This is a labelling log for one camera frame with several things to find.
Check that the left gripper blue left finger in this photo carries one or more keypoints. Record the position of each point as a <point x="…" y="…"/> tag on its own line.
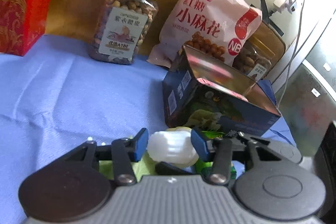
<point x="126" y="151"/>

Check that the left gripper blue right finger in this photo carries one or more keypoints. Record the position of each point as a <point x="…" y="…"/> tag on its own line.
<point x="218" y="151"/>

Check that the green cracker packet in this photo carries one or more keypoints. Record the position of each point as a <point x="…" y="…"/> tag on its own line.
<point x="146" y="166"/>

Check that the white snack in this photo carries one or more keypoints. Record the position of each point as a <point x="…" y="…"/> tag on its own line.
<point x="173" y="146"/>

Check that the dark blue snack box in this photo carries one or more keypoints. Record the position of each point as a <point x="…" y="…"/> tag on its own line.
<point x="201" y="91"/>

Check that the blue tablecloth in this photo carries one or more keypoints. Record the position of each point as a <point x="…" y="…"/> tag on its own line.
<point x="56" y="97"/>

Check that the right nut jar gold lid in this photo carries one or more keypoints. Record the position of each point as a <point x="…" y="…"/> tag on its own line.
<point x="254" y="59"/>

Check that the pink twisted dough snack bag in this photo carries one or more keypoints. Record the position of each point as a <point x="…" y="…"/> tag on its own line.
<point x="218" y="28"/>

